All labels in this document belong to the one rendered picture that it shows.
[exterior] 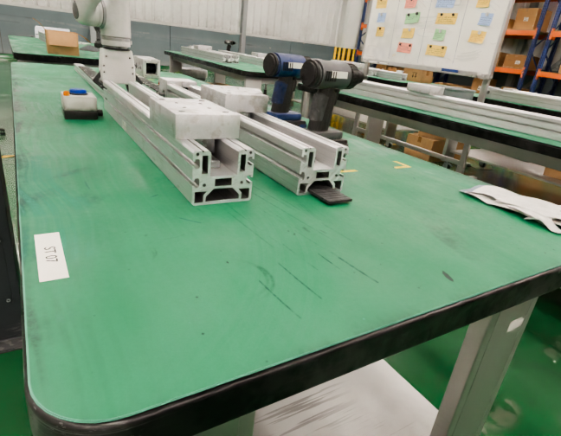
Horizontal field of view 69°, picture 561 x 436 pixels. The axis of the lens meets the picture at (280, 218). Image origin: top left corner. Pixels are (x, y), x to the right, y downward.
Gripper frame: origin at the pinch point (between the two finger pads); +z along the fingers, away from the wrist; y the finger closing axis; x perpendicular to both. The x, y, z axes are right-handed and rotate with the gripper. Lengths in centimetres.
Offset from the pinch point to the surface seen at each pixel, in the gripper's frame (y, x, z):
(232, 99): -15, 53, -9
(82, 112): 12.7, 20.8, 0.1
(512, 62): -949, -466, -42
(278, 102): -33, 42, -8
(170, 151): 5, 74, -3
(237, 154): -2, 84, -6
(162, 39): -311, -1094, 4
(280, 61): -32, 44, -18
